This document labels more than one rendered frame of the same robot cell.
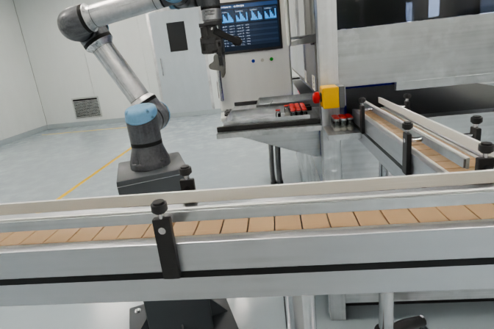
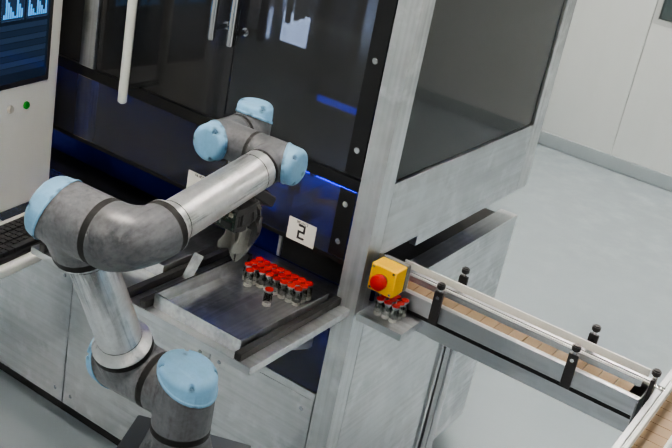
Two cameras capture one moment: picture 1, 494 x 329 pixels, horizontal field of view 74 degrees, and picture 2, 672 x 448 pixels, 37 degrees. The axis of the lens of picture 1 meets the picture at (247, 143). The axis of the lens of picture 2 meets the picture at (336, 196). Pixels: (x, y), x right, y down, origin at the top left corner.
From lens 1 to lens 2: 2.00 m
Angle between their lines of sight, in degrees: 63
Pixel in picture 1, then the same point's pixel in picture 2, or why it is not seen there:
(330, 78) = (375, 247)
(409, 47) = (434, 193)
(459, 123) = (442, 268)
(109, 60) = (116, 284)
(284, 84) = (39, 158)
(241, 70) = not seen: outside the picture
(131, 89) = (134, 328)
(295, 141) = not seen: hidden behind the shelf
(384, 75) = (412, 230)
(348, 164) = (362, 353)
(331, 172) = (346, 371)
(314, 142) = not seen: hidden behind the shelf
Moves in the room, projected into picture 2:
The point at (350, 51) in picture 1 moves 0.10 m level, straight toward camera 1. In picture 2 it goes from (397, 208) to (427, 225)
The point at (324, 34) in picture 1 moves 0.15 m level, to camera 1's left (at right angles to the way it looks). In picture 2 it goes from (385, 192) to (357, 209)
